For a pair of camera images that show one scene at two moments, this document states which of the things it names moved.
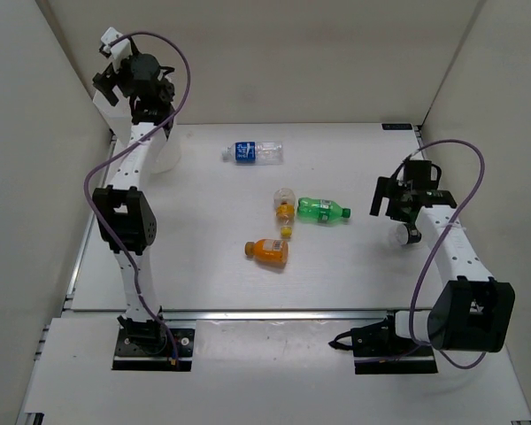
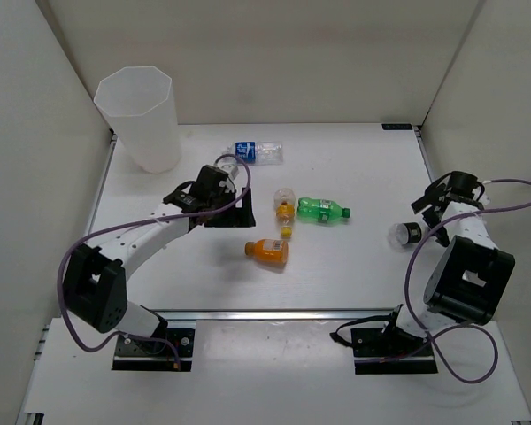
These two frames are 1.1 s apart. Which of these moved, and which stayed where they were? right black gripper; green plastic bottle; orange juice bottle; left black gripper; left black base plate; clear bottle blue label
Moved: right black gripper; left black gripper
Stayed: green plastic bottle; orange juice bottle; clear bottle blue label; left black base plate
